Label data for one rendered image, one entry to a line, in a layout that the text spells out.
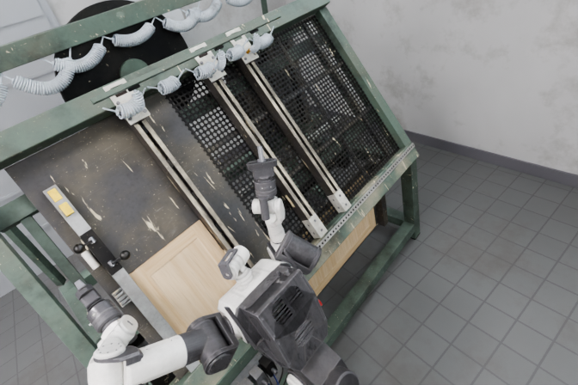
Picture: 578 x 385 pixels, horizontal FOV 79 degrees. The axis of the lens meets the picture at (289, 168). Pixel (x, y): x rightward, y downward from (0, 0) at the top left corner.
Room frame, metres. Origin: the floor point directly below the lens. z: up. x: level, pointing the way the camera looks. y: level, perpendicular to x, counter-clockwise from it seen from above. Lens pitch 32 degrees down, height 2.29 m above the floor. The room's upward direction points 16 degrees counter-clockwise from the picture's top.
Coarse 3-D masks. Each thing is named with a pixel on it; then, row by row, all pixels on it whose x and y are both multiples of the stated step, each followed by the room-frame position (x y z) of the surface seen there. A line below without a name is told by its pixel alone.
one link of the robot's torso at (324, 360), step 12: (324, 348) 0.69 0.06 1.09; (312, 360) 0.66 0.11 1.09; (324, 360) 0.65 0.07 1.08; (336, 360) 0.65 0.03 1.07; (300, 372) 0.63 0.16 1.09; (312, 372) 0.62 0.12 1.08; (324, 372) 0.62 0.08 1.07; (336, 372) 0.61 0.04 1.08; (348, 372) 0.60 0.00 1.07; (312, 384) 0.60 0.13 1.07; (324, 384) 0.59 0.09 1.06; (336, 384) 0.57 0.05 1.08; (348, 384) 0.57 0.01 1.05
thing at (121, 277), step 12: (60, 192) 1.24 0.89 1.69; (60, 204) 1.21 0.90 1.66; (72, 216) 1.19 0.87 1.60; (72, 228) 1.16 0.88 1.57; (84, 228) 1.17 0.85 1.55; (120, 276) 1.07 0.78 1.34; (132, 288) 1.05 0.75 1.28; (132, 300) 1.01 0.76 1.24; (144, 300) 1.02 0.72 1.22; (144, 312) 0.99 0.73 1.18; (156, 312) 1.00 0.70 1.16; (156, 324) 0.97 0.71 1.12; (168, 324) 0.97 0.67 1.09; (168, 336) 0.94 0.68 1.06
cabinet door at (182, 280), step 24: (192, 240) 1.25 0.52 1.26; (144, 264) 1.14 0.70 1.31; (168, 264) 1.16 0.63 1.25; (192, 264) 1.18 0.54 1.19; (216, 264) 1.20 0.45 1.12; (144, 288) 1.07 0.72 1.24; (168, 288) 1.09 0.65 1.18; (192, 288) 1.11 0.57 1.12; (216, 288) 1.13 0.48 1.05; (168, 312) 1.02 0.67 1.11; (192, 312) 1.04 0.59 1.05; (216, 312) 1.06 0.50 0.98
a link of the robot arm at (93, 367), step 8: (104, 344) 0.69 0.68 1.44; (88, 368) 0.59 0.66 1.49; (96, 368) 0.57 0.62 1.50; (104, 368) 0.57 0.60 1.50; (112, 368) 0.57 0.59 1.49; (120, 368) 0.58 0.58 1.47; (88, 376) 0.58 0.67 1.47; (96, 376) 0.56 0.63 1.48; (104, 376) 0.56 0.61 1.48; (112, 376) 0.56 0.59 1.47; (120, 376) 0.56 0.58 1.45; (96, 384) 0.55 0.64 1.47; (104, 384) 0.54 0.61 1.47; (112, 384) 0.54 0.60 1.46; (120, 384) 0.55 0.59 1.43
